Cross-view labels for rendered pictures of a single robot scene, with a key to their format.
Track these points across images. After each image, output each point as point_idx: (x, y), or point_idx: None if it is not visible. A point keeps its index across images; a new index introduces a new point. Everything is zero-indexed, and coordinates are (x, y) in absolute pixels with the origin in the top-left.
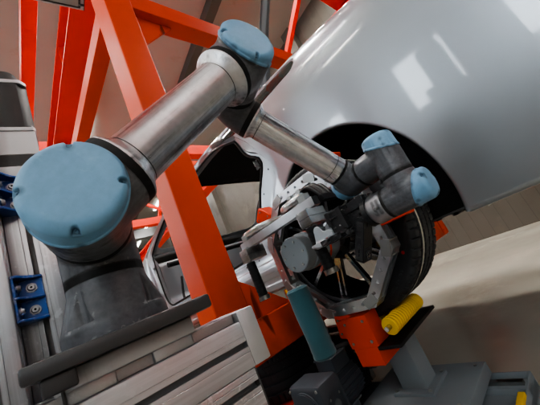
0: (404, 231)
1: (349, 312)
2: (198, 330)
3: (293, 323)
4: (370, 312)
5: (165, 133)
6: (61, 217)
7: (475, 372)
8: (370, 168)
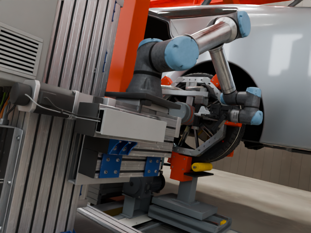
0: (230, 132)
1: (180, 152)
2: (166, 114)
3: None
4: (189, 157)
5: (206, 46)
6: (181, 61)
7: (211, 207)
8: (244, 99)
